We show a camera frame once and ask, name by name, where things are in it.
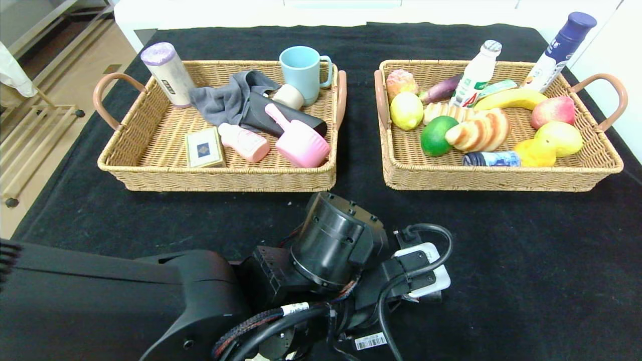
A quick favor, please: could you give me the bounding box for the grey cloth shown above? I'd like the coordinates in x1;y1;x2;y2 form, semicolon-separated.
189;70;281;128

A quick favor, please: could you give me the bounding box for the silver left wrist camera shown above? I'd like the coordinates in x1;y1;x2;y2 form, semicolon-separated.
394;242;451;301

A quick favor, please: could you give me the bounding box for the yellow banana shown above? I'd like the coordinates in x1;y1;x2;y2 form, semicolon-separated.
474;88;548;112

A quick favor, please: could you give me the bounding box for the small beige cup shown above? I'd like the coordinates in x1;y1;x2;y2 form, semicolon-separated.
272;84;305;111

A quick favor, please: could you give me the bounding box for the black glasses case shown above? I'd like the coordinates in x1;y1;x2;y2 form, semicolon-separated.
240;91;328;138

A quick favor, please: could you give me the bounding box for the light blue mug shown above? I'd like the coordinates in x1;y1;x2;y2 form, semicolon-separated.
279;46;334;106

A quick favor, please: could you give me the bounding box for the sliced bread loaf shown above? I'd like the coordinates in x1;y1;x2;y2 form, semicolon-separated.
423;102;477;126

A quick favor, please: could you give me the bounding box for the pink saucepan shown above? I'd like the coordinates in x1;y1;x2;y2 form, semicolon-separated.
264;104;332;168

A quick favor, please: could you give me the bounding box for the red apple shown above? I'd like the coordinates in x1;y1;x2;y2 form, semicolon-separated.
531;96;576;131

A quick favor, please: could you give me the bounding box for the wicker basket with handles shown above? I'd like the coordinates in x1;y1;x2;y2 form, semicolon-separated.
93;60;348;193
374;60;628;193

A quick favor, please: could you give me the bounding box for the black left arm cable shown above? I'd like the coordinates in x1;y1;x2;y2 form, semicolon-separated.
377;223;454;361

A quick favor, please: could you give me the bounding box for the white hanging cloth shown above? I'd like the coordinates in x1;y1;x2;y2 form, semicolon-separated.
0;43;38;98

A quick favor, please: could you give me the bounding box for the white tumbler with purple lid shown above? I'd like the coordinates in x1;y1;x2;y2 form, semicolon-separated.
140;42;195;109

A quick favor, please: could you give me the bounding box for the grey shelf frame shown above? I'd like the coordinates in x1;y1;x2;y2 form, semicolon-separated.
0;0;117;63

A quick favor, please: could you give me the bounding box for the yellow lemon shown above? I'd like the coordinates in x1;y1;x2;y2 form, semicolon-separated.
390;92;424;131

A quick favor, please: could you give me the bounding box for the purple eggplant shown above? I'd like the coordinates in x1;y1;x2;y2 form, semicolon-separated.
420;74;464;105

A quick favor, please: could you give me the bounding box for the white milk drink bottle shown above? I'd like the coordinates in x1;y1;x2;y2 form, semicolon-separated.
449;40;502;108

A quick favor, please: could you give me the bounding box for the yellow mango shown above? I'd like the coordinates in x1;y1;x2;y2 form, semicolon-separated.
534;121;585;157

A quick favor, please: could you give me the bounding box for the green lime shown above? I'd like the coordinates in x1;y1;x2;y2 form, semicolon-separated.
420;116;459;157

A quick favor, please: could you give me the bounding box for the wooden rack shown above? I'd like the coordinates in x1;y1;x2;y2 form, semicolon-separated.
0;103;85;209

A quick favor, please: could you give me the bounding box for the pink plastic bottle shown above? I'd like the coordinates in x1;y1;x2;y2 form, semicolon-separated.
218;123;270;163

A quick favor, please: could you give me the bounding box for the beige card box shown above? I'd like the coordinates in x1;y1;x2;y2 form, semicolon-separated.
185;126;226;168

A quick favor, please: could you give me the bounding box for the orange pink peach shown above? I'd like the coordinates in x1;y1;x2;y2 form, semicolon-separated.
385;69;419;101

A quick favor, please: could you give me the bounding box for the white bottle with blue cap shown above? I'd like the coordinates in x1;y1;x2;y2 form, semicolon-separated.
524;12;597;93

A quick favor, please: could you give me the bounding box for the toy croissant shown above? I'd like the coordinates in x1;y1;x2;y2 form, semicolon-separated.
445;108;512;153

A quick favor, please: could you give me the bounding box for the black table cloth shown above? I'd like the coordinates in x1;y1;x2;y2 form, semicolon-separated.
0;23;642;361

